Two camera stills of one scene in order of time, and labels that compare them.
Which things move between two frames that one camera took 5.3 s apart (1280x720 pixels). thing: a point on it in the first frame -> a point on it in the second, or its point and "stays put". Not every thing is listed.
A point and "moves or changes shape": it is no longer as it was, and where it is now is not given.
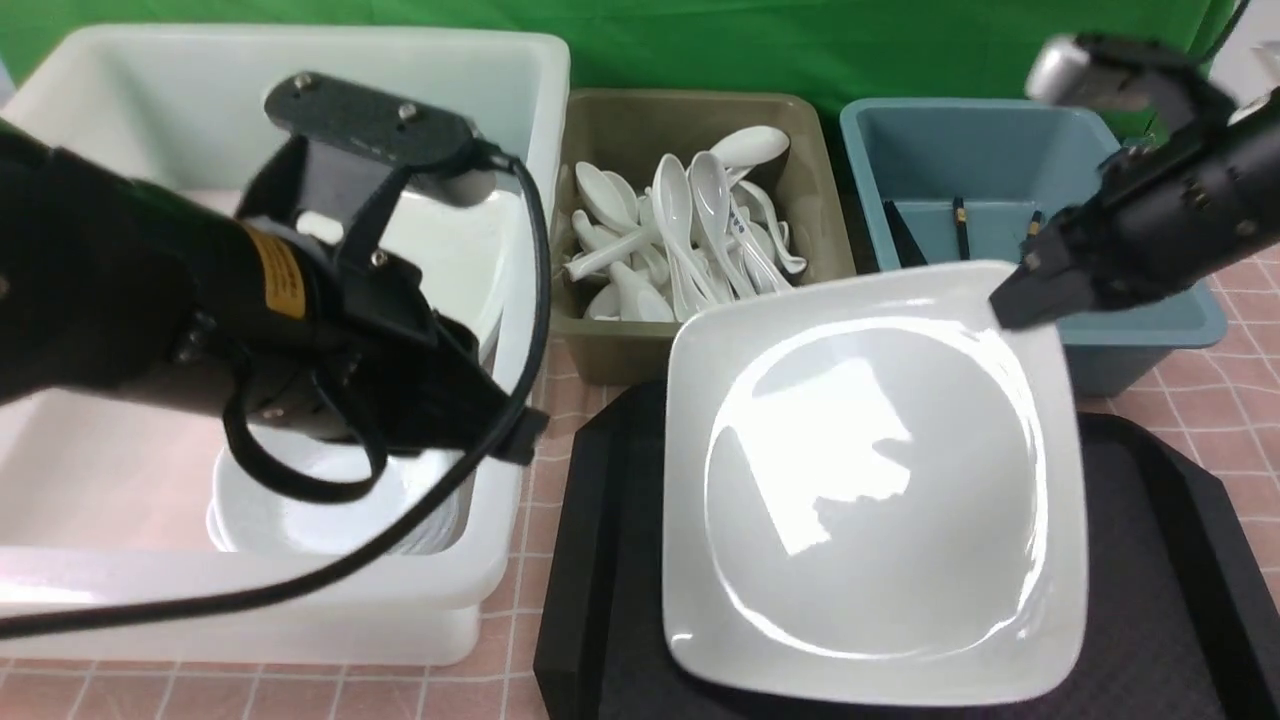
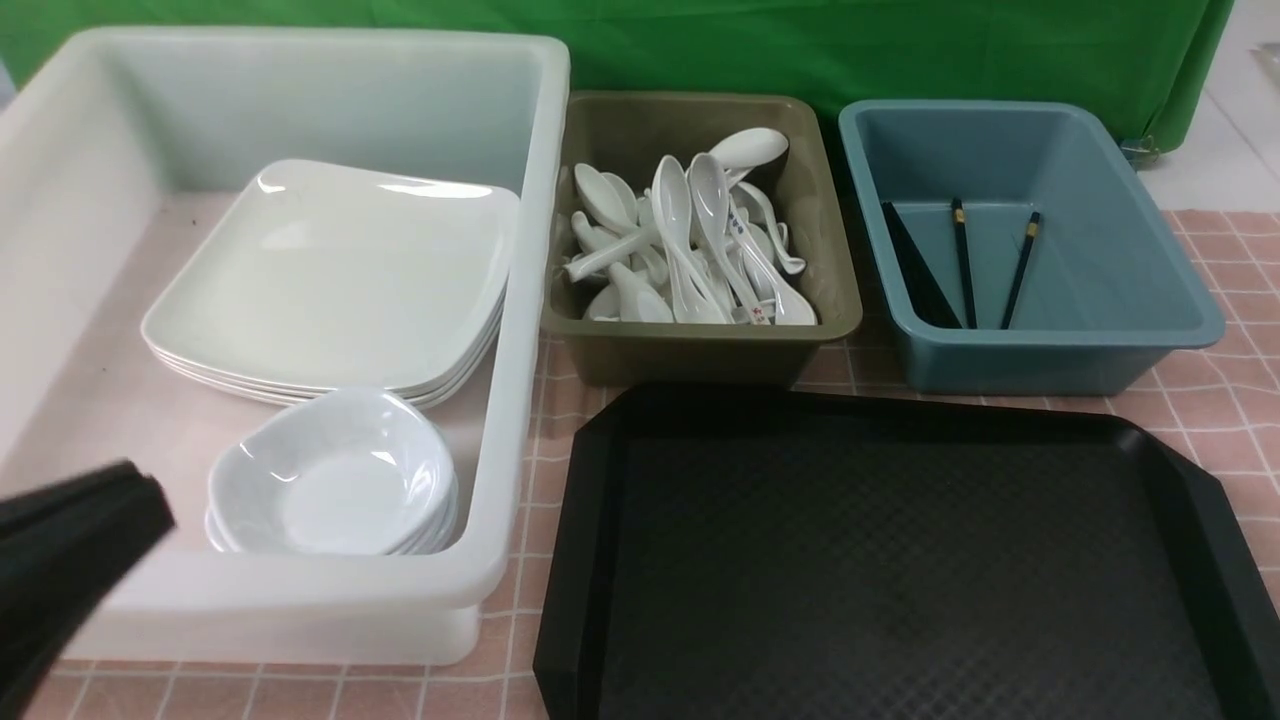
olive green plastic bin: [665, 199] stays put
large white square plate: [873, 491] moves or changes shape
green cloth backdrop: [844, 50] stays put
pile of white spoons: [700, 235] stays put
